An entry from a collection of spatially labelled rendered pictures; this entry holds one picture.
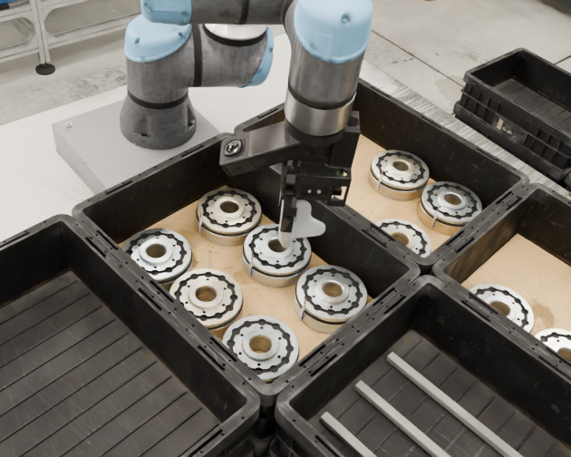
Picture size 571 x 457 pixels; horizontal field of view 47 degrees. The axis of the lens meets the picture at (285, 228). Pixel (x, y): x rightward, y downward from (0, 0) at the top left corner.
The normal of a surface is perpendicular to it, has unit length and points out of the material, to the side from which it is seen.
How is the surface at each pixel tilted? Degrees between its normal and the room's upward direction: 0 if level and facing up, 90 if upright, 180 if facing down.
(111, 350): 0
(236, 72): 95
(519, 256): 0
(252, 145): 31
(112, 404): 0
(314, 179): 97
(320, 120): 96
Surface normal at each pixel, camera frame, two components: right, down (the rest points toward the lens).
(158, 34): 0.00, -0.66
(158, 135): 0.11, 0.50
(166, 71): 0.24, 0.71
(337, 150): -0.02, 0.78
